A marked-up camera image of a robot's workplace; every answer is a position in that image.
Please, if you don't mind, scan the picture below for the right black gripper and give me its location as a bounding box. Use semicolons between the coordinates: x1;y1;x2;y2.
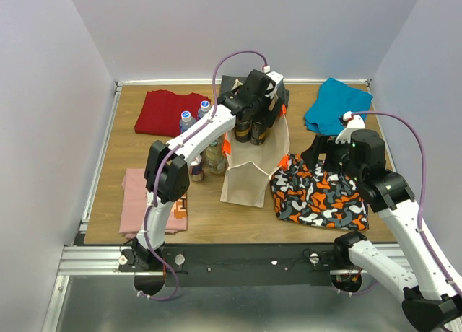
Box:
300;132;364;182

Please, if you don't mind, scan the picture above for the silver can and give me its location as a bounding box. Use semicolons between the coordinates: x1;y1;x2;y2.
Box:
250;121;267;146
234;120;251;143

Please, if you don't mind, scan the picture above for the blue cap bottle front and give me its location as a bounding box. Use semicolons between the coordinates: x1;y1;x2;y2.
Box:
197;100;212;120

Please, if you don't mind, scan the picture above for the beige canvas tote bag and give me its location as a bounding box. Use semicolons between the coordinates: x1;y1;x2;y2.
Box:
220;105;290;208

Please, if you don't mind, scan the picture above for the blue cap water bottle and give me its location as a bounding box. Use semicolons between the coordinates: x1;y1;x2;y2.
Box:
179;110;196;133

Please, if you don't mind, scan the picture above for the red top can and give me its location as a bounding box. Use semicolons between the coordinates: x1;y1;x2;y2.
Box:
189;155;204;183

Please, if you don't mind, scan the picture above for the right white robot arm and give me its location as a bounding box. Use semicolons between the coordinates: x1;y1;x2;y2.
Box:
301;129;461;331

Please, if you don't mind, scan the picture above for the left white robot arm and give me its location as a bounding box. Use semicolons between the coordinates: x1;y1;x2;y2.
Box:
132;69;284;271

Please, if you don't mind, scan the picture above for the folded dark grey garment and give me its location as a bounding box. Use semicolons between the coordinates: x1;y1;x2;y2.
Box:
218;75;290;107

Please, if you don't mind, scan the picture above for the orange camouflage folded garment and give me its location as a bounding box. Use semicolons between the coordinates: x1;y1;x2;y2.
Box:
270;154;370;231

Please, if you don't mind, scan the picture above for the folded teal shirt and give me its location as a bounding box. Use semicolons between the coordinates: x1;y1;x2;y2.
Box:
304;78;373;136

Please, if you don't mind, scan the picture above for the folded red shirt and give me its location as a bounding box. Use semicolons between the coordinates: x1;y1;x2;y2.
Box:
134;90;211;137

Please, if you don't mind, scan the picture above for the folded pink graphic shirt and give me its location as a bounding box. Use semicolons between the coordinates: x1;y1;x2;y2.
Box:
118;168;188;239

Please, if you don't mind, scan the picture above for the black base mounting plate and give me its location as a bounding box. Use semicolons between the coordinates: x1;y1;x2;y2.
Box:
118;242;376;288

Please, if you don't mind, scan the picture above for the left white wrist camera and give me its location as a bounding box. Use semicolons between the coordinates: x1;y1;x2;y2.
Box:
262;64;284;100

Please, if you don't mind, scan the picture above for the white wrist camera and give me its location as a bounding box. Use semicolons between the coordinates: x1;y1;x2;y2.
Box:
262;64;284;100
335;111;365;144

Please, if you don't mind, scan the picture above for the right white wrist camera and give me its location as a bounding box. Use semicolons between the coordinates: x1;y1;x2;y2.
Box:
335;111;365;144

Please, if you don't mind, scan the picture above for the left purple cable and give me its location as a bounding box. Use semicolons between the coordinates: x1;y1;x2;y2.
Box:
142;50;270;253

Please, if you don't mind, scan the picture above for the aluminium table frame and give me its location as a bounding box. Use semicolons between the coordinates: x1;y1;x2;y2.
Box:
40;77;452;332

